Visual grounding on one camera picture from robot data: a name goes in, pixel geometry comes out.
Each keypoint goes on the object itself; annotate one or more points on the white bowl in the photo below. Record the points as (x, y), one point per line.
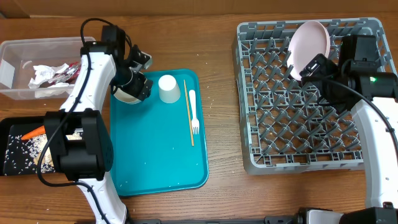
(125, 98)

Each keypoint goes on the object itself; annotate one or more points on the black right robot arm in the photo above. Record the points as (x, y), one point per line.
(355, 84)

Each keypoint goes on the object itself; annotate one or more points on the teal plastic serving tray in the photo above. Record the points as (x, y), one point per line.
(151, 141)

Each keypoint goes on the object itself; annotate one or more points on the white paper cup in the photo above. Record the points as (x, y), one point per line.
(169, 91)

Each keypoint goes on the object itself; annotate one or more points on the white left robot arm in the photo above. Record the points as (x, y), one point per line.
(77, 137)

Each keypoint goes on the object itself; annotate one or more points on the orange carrot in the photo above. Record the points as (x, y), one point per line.
(36, 132)

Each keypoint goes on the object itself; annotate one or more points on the large white plate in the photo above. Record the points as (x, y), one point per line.
(309, 40)

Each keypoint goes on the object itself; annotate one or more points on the red snack wrapper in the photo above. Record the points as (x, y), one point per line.
(66, 75)

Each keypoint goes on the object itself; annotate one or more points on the white tissue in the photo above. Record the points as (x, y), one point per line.
(43, 74)

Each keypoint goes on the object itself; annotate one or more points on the pile of rice and peanuts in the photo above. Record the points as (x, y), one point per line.
(22, 157)

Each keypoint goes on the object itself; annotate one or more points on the black food waste tray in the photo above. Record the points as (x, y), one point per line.
(15, 126)

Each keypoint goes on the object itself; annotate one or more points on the grey plastic dishwasher rack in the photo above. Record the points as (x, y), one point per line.
(283, 129)

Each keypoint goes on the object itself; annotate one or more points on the white plastic fork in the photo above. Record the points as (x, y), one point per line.
(193, 103)

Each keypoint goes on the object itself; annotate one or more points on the wooden chopstick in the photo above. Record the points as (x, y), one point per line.
(188, 112)

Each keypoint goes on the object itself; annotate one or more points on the clear plastic bin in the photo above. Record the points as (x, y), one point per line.
(19, 57)

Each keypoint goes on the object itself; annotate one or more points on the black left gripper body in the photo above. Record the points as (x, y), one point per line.
(130, 81)

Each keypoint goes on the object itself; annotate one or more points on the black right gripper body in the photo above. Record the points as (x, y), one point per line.
(325, 90)

